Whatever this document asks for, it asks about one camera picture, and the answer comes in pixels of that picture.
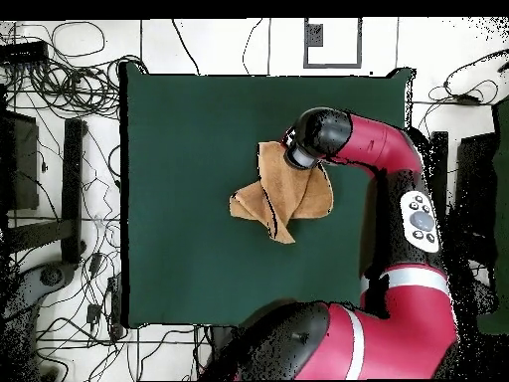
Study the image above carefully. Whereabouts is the tan terry towel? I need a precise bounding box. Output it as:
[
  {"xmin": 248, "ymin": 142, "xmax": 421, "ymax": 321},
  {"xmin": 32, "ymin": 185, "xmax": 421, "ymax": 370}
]
[{"xmin": 229, "ymin": 140, "xmax": 334, "ymax": 245}]

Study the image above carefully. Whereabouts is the flat black box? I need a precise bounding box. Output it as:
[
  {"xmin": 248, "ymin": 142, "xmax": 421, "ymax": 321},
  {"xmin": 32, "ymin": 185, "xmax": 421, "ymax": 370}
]
[{"xmin": 0, "ymin": 40, "xmax": 50, "ymax": 65}]

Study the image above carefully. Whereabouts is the dark green table cloth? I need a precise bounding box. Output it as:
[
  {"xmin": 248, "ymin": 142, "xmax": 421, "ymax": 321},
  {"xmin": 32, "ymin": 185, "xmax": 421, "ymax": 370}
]
[{"xmin": 118, "ymin": 61, "xmax": 417, "ymax": 329}]

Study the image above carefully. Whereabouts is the black upright stand bar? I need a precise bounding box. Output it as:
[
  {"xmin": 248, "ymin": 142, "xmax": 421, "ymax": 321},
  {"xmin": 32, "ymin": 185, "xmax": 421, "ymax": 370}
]
[
  {"xmin": 428, "ymin": 130, "xmax": 450, "ymax": 224},
  {"xmin": 60, "ymin": 117, "xmax": 87, "ymax": 265}
]

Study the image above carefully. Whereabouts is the large black case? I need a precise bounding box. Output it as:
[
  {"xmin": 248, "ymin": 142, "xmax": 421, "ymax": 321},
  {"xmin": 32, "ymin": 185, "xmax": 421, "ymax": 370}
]
[
  {"xmin": 454, "ymin": 132, "xmax": 501, "ymax": 240},
  {"xmin": 0, "ymin": 108, "xmax": 40, "ymax": 212}
]

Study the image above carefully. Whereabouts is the black power strip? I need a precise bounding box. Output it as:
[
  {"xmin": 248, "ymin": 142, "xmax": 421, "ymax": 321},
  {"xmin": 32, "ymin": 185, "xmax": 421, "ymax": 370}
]
[{"xmin": 106, "ymin": 274, "xmax": 125, "ymax": 340}]

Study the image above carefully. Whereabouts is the grey office chair base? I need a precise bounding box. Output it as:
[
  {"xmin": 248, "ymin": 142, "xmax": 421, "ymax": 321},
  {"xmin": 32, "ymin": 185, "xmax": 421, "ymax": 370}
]
[{"xmin": 0, "ymin": 260, "xmax": 78, "ymax": 381}]

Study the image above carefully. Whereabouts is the long black floor cable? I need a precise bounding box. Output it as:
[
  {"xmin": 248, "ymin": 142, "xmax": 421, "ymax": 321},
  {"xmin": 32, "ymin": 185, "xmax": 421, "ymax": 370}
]
[
  {"xmin": 242, "ymin": 17, "xmax": 264, "ymax": 77},
  {"xmin": 171, "ymin": 18, "xmax": 201, "ymax": 77}
]

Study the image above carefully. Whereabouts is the grey square floor frame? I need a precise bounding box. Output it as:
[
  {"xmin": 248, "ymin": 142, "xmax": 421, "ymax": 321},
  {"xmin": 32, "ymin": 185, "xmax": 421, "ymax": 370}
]
[{"xmin": 302, "ymin": 17, "xmax": 363, "ymax": 70}]

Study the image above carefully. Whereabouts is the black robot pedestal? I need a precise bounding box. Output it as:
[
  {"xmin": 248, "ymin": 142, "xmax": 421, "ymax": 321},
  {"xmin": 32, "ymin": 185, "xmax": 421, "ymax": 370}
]
[{"xmin": 208, "ymin": 324, "xmax": 240, "ymax": 359}]

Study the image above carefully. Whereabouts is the tangled black cable bundle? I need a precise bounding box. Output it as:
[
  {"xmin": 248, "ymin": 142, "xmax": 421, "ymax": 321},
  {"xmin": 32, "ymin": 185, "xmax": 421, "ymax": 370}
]
[{"xmin": 3, "ymin": 53, "xmax": 149, "ymax": 120}]

